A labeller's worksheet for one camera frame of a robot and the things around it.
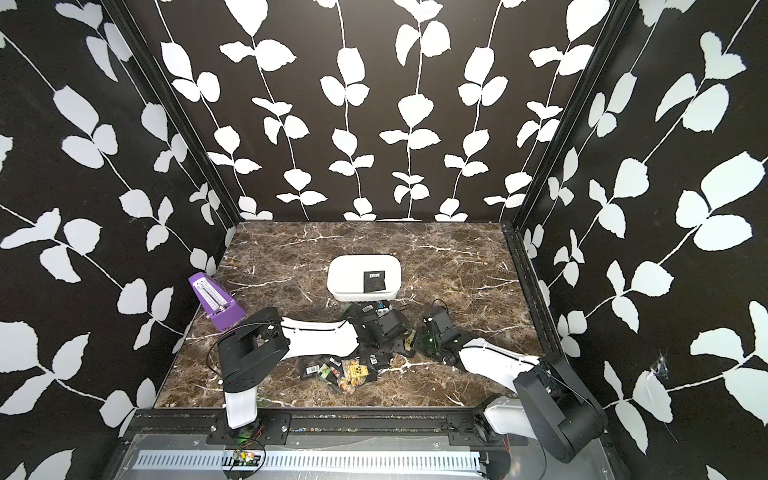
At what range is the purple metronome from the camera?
2.72ft

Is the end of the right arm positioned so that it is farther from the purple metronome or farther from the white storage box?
the purple metronome

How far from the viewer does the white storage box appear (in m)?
1.00
